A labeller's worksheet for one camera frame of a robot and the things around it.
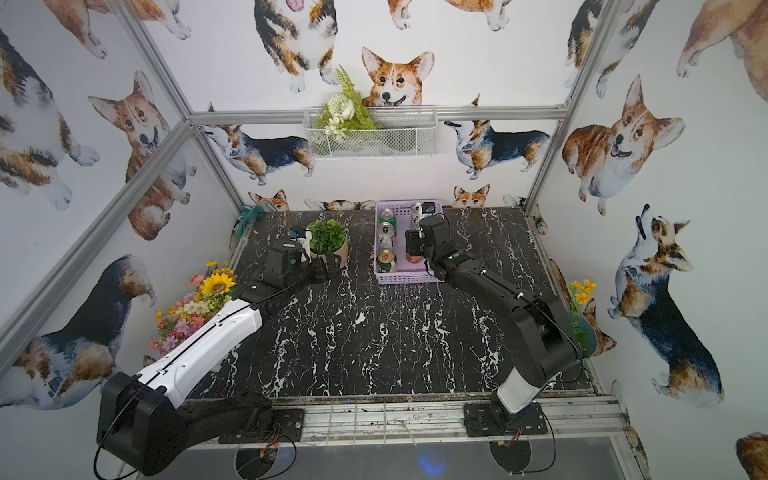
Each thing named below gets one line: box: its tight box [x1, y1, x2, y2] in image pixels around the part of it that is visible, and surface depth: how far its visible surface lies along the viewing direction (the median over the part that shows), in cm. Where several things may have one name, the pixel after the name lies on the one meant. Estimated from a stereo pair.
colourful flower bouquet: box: [148, 261, 237, 354], surface depth 78 cm
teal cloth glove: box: [236, 205, 265, 240], surface depth 123 cm
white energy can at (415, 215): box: [410, 202, 423, 230], surface depth 106 cm
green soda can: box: [378, 208, 397, 229], surface depth 108 cm
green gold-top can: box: [377, 249, 395, 273], surface depth 96 cm
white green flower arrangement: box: [314, 64, 378, 141], surface depth 81 cm
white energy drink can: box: [377, 221, 395, 250], surface depth 100 cm
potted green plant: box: [307, 218, 349, 269], surface depth 97 cm
